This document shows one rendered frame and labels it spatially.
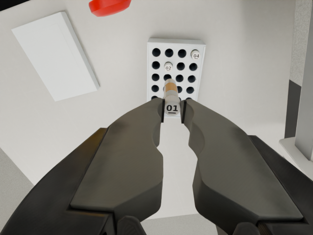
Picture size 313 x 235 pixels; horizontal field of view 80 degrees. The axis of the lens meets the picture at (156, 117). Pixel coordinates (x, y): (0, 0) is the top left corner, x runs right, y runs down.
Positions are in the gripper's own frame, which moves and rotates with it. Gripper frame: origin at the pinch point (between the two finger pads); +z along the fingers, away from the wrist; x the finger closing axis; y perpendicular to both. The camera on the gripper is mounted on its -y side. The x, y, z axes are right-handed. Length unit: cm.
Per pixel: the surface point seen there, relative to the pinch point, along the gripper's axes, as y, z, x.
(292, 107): 27, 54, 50
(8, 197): 159, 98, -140
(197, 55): 0.8, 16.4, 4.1
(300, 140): 11.3, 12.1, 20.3
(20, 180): 133, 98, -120
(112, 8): -4.8, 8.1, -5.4
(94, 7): -4.8, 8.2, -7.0
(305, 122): 8.0, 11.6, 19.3
